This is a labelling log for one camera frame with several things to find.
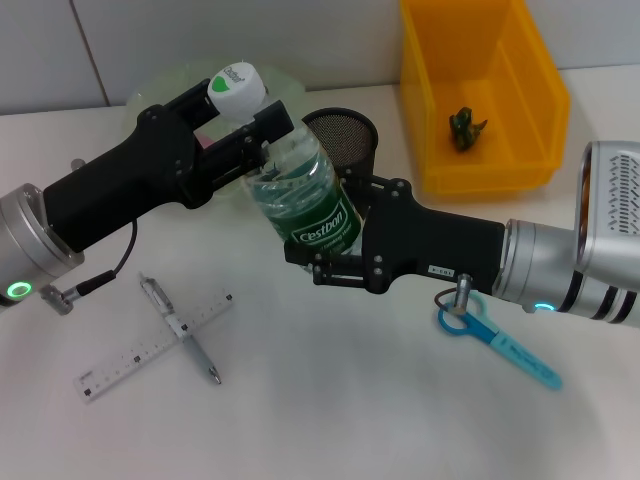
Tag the grey ballpoint pen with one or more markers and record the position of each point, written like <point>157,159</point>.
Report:
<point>197,350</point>

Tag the transparent plastic ruler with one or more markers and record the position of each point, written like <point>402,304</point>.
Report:
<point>120,365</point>

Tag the yellow plastic bin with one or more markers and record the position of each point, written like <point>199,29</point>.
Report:
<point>470,60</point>

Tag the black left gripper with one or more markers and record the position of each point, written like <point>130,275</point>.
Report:
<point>130,180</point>

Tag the pink peach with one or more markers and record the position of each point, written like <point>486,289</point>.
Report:
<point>205,137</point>

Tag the blue scissors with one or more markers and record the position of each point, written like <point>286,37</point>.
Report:
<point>530,365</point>

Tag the green plastic wrapper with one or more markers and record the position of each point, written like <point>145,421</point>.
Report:
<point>465,130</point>

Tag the green glass fruit plate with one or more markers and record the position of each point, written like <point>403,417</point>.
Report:
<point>285,84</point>

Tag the black mesh pen holder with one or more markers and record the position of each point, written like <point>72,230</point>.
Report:
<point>350,140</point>

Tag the clear green-label water bottle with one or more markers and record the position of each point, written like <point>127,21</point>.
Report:
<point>310,200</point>

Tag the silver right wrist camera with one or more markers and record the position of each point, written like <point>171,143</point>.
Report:
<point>610,210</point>

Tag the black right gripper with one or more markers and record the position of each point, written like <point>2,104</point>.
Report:
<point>430,240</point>

